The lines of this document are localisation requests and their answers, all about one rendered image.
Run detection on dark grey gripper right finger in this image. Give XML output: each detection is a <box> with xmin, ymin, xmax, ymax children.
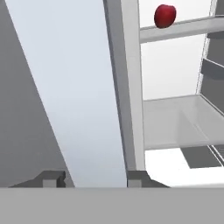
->
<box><xmin>126</xmin><ymin>170</ymin><xmax>171</xmax><ymax>188</ymax></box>

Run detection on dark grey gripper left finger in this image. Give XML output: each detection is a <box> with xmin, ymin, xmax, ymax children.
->
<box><xmin>8</xmin><ymin>170</ymin><xmax>67</xmax><ymax>188</ymax></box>

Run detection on clear glass fridge shelf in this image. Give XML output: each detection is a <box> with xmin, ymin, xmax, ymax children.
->
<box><xmin>143</xmin><ymin>94</ymin><xmax>224</xmax><ymax>151</ymax></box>

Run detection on white fridge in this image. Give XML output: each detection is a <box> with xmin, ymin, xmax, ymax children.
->
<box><xmin>102</xmin><ymin>0</ymin><xmax>224</xmax><ymax>187</ymax></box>

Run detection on fridge door with bins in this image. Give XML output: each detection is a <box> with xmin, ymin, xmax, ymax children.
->
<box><xmin>195</xmin><ymin>0</ymin><xmax>224</xmax><ymax>165</ymax></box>

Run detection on grey fridge shelf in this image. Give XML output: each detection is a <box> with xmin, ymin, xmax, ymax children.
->
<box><xmin>139</xmin><ymin>15</ymin><xmax>224</xmax><ymax>45</ymax></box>

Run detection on red apple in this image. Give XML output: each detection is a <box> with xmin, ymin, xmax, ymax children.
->
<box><xmin>153</xmin><ymin>3</ymin><xmax>178</xmax><ymax>30</ymax></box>

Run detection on pale tall side panel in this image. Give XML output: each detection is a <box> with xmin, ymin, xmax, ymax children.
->
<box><xmin>4</xmin><ymin>0</ymin><xmax>129</xmax><ymax>188</ymax></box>

